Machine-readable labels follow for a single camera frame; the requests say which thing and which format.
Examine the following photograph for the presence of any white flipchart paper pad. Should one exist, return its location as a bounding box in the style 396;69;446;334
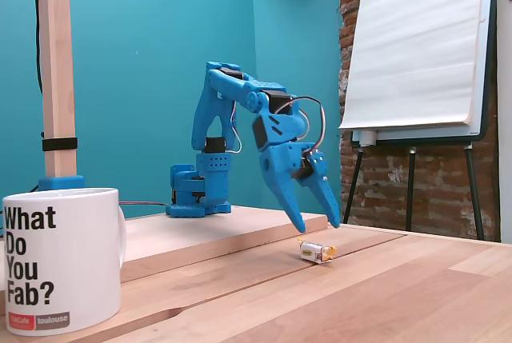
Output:
338;0;491;133

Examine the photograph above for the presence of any white gold sweet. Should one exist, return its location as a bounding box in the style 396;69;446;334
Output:
296;237;338;266

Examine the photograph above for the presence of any thin black cable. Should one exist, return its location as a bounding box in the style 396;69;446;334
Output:
29;0;45;97

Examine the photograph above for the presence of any red white black arm wire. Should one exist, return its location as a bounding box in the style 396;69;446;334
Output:
228;98;243;155

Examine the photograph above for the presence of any thin red black table wire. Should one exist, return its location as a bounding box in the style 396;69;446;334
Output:
118;200;171;209

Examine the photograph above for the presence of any wooden post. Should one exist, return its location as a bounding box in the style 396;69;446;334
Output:
34;0;78;180

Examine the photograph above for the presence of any red white black gripper wire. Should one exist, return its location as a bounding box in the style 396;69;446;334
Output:
275;97;326;156

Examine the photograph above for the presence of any black flipchart easel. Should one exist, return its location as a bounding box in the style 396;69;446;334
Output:
342;0;502;242

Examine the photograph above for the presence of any black strap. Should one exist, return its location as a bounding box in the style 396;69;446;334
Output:
41;137;79;154

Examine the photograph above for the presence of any white printed mug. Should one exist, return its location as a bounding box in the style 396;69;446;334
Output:
2;186;128;337

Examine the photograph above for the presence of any raised wooden base board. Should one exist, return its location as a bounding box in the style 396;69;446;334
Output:
118;205;330;285

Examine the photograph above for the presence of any blue post base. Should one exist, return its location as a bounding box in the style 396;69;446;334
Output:
38;174;86;193

